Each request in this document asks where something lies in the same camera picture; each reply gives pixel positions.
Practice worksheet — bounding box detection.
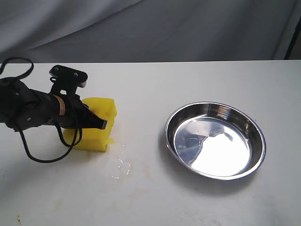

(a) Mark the round steel pan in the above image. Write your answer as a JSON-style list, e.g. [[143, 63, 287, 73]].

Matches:
[[164, 102, 266, 181]]

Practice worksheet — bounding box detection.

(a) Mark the black cable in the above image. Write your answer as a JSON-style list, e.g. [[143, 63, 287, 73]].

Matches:
[[0, 56, 83, 163]]

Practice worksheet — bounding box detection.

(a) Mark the yellow sponge block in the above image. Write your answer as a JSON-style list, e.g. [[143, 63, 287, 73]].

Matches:
[[57, 97, 117, 152]]

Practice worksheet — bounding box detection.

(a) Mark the grey backdrop cloth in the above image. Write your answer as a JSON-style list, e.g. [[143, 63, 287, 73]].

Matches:
[[0, 0, 301, 63]]

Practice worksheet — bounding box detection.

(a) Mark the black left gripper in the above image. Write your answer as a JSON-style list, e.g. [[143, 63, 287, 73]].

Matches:
[[47, 93, 108, 129]]

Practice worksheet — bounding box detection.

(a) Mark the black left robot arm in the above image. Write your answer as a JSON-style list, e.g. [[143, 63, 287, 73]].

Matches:
[[0, 77, 107, 131]]

